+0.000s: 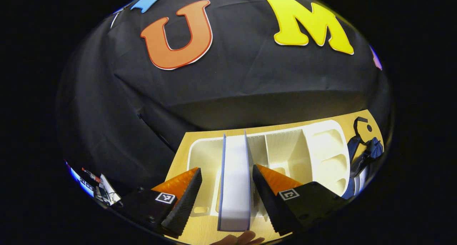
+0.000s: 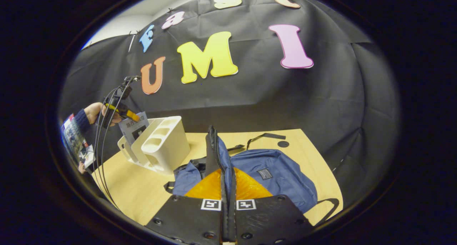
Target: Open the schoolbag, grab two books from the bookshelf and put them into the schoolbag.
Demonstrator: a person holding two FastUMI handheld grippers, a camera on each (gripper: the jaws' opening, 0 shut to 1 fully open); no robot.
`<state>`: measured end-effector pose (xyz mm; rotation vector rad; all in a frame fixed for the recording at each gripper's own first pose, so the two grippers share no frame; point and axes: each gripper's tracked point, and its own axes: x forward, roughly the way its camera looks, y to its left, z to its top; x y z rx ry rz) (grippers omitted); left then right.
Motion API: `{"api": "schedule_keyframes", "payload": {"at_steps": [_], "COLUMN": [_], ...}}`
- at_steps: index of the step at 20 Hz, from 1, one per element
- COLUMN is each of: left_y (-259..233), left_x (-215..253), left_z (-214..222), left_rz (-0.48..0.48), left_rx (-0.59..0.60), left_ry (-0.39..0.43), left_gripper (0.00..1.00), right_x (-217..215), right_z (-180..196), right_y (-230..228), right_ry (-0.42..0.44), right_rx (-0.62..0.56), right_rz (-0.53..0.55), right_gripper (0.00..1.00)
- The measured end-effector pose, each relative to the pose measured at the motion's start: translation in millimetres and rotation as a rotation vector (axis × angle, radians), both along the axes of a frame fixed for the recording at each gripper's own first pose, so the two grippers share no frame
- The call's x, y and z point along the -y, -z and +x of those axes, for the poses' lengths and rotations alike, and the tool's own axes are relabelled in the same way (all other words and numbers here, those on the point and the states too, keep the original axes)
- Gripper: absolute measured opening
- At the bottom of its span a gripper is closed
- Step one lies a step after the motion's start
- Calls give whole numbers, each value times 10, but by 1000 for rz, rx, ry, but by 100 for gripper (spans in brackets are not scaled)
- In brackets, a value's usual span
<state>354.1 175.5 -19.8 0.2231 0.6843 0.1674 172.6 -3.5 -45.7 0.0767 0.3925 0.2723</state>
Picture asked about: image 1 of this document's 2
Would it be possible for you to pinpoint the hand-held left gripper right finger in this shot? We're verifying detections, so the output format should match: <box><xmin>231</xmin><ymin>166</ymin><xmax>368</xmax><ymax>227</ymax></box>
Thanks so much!
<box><xmin>252</xmin><ymin>164</ymin><xmax>347</xmax><ymax>236</ymax></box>

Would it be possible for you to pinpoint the black backdrop cloth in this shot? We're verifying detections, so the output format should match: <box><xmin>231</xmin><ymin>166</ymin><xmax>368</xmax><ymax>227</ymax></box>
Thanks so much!
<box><xmin>57</xmin><ymin>0</ymin><xmax>391</xmax><ymax>203</ymax></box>

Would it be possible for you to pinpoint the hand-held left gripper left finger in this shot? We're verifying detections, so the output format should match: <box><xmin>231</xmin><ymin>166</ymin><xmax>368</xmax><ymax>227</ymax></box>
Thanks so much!
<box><xmin>111</xmin><ymin>167</ymin><xmax>202</xmax><ymax>238</ymax></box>

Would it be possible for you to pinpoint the computer monitor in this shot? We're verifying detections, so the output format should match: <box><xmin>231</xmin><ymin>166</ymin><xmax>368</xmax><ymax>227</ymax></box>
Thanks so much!
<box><xmin>66</xmin><ymin>161</ymin><xmax>95</xmax><ymax>197</ymax></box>

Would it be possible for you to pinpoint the blue schoolbag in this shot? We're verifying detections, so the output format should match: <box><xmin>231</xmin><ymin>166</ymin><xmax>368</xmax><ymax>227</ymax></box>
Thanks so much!
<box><xmin>342</xmin><ymin>116</ymin><xmax>385</xmax><ymax>199</ymax></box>

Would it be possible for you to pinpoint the white plastic bookshelf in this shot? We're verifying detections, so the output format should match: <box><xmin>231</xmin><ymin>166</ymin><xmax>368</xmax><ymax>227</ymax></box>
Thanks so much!
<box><xmin>186</xmin><ymin>120</ymin><xmax>351</xmax><ymax>219</ymax></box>

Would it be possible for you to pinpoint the white side table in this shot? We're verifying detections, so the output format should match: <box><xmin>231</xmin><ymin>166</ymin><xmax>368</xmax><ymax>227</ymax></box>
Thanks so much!
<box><xmin>95</xmin><ymin>174</ymin><xmax>122</xmax><ymax>206</ymax></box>

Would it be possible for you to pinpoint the blue-grey cover book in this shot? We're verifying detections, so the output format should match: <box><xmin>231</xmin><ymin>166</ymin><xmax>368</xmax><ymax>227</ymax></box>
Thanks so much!
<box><xmin>217</xmin><ymin>130</ymin><xmax>255</xmax><ymax>233</ymax></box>

